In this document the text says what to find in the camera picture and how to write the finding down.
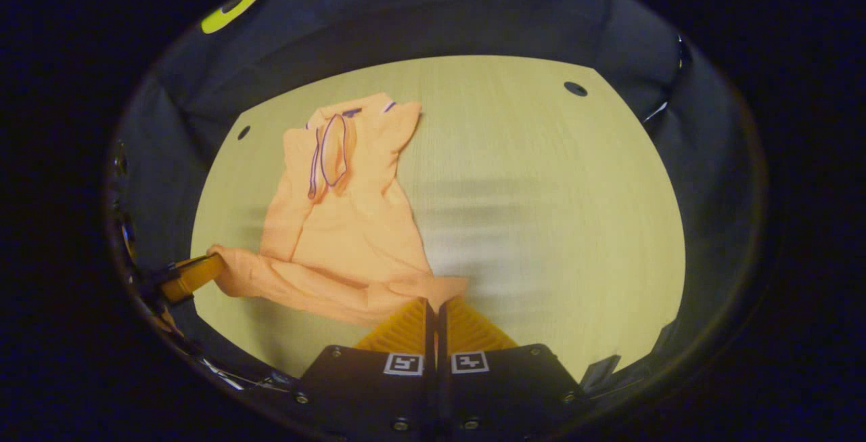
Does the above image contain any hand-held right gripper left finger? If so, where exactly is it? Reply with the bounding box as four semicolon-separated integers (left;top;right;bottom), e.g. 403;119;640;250
294;296;434;442

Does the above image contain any orange polo T-shirt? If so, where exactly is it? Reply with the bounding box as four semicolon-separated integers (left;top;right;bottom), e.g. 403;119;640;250
206;92;470;328

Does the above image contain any black backdrop cloth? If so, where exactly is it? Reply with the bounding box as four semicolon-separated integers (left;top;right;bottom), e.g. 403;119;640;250
105;0;767;392

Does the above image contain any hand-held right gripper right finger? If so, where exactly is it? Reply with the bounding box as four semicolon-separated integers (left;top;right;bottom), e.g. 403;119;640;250
437;295;590;442

